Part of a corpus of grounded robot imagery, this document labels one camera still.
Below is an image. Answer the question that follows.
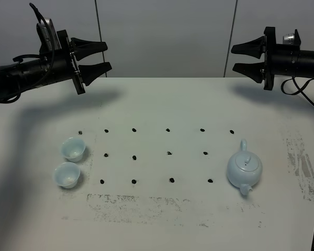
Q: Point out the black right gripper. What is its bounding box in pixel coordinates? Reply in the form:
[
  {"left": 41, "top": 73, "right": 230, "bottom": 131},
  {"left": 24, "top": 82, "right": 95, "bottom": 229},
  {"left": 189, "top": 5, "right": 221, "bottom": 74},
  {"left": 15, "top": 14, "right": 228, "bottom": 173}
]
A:
[{"left": 231, "top": 27, "right": 300, "bottom": 90}]

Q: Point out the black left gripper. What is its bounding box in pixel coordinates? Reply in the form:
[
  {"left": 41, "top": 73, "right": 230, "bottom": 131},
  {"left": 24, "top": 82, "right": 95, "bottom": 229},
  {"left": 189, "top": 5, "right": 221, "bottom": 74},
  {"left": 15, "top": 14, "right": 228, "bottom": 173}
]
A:
[{"left": 40, "top": 30, "right": 112, "bottom": 94}]

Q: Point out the light blue porcelain teapot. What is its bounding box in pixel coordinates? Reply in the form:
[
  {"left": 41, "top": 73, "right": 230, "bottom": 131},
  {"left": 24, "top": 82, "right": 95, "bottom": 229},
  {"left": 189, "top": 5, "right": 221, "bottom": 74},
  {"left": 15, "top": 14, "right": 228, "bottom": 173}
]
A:
[{"left": 226, "top": 139, "right": 263, "bottom": 197}]

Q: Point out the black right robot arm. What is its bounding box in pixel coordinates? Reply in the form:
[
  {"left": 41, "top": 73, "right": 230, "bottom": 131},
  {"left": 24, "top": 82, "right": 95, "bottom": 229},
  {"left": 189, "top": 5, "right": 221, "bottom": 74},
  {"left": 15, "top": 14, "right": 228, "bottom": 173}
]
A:
[{"left": 231, "top": 27, "right": 314, "bottom": 90}]

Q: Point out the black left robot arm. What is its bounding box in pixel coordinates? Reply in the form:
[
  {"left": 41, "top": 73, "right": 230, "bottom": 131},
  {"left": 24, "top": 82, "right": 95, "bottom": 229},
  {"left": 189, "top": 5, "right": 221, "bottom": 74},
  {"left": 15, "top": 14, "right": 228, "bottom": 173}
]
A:
[{"left": 0, "top": 30, "right": 112, "bottom": 104}]

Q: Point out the far light blue teacup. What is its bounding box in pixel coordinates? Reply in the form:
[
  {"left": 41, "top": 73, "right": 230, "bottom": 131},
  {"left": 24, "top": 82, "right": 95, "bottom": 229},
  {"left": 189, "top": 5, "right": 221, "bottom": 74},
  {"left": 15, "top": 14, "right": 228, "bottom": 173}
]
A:
[{"left": 61, "top": 138, "right": 86, "bottom": 162}]

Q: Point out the light blue teacup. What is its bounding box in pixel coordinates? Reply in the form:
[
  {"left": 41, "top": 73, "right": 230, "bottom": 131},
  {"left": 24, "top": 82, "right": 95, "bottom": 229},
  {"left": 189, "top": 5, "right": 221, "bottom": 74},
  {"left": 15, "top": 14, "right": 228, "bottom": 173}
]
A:
[
  {"left": 61, "top": 138, "right": 86, "bottom": 162},
  {"left": 53, "top": 162, "right": 81, "bottom": 189}
]

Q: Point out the near light blue teacup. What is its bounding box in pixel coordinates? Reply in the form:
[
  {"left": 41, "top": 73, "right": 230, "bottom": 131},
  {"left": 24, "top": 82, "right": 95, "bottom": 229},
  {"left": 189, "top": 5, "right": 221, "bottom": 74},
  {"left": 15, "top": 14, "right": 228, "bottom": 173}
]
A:
[{"left": 53, "top": 162, "right": 81, "bottom": 189}]

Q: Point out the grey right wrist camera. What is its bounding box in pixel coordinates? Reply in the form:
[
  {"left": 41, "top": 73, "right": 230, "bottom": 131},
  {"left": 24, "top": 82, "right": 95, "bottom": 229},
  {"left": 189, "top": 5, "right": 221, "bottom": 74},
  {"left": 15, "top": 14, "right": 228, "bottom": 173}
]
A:
[{"left": 283, "top": 29, "right": 301, "bottom": 46}]

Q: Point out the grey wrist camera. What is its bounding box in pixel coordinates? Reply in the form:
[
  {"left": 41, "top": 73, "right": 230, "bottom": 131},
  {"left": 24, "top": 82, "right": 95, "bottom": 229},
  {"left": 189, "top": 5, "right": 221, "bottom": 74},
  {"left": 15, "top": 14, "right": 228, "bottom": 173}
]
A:
[
  {"left": 37, "top": 18, "right": 61, "bottom": 53},
  {"left": 283, "top": 29, "right": 301, "bottom": 46}
]

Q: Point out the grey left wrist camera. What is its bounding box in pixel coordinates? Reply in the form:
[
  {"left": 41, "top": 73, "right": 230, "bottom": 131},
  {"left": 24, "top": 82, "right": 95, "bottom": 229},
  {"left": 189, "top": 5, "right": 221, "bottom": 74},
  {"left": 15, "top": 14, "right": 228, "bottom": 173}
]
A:
[{"left": 37, "top": 18, "right": 61, "bottom": 53}]

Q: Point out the black left camera cable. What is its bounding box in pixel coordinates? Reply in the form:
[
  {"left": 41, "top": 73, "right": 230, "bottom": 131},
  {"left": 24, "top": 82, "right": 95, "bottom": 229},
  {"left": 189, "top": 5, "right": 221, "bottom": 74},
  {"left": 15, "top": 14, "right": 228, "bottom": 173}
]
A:
[{"left": 5, "top": 3, "right": 55, "bottom": 103}]

